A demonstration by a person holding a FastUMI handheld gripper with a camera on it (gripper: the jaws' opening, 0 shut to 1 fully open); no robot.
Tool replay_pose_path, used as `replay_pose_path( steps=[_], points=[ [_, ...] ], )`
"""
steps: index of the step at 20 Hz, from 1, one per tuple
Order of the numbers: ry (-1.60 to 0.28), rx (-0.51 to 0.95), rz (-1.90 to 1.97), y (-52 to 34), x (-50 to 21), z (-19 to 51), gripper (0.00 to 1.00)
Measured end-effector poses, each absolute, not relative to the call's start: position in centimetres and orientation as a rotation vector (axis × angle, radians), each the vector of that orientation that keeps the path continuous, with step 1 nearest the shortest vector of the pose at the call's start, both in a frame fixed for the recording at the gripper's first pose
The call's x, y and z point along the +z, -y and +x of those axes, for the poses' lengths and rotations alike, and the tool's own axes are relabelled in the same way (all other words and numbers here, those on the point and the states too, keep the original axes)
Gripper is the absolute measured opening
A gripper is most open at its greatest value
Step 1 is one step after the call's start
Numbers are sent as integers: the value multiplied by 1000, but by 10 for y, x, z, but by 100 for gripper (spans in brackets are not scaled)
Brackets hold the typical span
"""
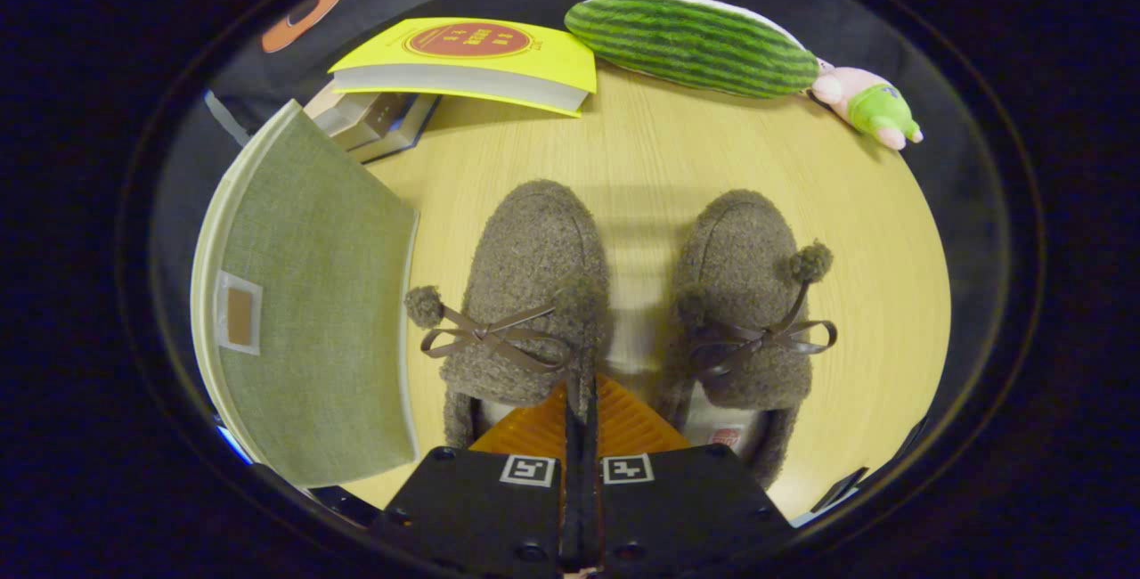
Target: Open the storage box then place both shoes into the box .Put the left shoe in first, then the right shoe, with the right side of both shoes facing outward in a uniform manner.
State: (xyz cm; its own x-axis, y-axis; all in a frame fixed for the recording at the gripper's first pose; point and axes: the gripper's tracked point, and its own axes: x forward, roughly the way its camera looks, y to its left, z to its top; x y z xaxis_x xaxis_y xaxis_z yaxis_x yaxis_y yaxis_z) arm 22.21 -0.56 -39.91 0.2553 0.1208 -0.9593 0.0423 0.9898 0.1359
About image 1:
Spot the grey-green fabric storage box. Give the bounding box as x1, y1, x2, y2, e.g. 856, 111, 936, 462
190, 98, 421, 489

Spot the brown fuzzy shoe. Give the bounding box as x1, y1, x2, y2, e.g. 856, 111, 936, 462
403, 179, 615, 455
656, 189, 838, 489

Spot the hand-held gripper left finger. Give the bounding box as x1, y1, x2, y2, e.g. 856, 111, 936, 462
370, 379, 584, 578

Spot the dark blue book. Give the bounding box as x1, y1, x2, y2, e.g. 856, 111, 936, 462
343, 94, 444, 166

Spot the watermelon slice plush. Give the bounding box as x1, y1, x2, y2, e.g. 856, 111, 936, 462
564, 0, 822, 101

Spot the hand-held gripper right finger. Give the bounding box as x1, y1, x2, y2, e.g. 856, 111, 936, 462
583, 372, 794, 576

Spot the yellow book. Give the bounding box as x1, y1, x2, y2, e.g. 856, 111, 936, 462
328, 17, 598, 118

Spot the pink and green plush toy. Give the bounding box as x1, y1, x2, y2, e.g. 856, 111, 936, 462
809, 65, 924, 151

